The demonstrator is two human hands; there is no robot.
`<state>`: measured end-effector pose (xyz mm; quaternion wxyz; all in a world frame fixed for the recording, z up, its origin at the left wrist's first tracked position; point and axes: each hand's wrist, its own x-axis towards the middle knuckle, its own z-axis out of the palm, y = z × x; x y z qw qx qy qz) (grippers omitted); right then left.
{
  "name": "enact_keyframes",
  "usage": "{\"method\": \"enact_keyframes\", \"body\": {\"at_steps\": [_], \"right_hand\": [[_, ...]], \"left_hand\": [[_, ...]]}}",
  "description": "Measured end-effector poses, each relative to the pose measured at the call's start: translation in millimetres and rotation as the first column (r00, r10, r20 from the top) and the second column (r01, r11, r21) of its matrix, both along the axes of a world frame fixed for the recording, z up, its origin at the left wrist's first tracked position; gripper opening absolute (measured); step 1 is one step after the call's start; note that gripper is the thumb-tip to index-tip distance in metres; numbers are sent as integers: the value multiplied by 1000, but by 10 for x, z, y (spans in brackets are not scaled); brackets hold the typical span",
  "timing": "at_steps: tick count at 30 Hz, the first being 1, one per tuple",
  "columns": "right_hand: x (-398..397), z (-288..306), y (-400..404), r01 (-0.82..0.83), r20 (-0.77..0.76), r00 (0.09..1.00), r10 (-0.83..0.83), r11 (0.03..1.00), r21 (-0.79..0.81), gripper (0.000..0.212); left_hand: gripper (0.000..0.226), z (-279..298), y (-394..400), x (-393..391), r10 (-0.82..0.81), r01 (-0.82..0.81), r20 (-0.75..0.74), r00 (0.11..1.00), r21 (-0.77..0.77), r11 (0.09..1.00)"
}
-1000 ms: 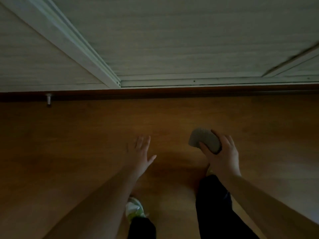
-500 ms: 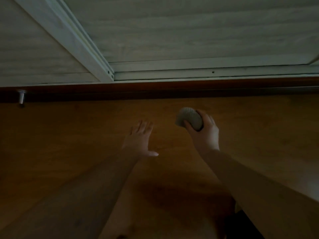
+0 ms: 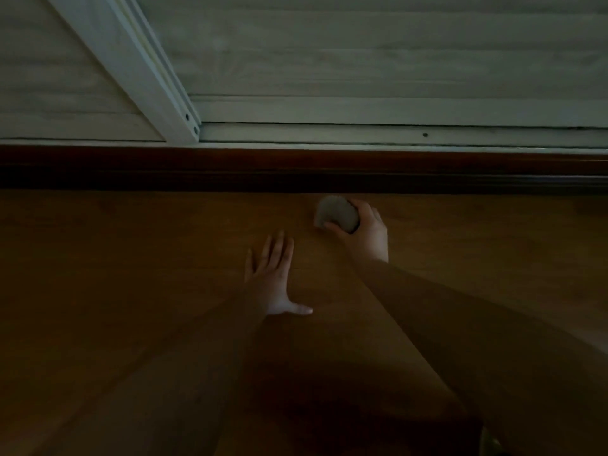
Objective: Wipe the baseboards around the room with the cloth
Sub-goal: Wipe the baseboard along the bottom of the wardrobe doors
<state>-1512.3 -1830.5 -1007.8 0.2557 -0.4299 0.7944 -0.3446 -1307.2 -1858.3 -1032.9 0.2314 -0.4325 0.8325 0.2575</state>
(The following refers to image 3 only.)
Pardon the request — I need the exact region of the person's left forearm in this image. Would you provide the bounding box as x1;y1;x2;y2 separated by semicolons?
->
33;294;269;456

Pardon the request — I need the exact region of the person's right forearm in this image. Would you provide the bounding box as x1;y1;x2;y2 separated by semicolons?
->
353;258;608;456

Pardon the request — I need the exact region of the grey cleaning cloth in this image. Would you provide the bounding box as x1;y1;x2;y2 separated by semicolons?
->
314;194;360;234

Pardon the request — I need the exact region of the person's left hand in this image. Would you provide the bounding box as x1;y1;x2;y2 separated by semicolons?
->
244;231;314;317

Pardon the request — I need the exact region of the person's right hand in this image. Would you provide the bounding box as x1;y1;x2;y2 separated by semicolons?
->
324;198;390;265

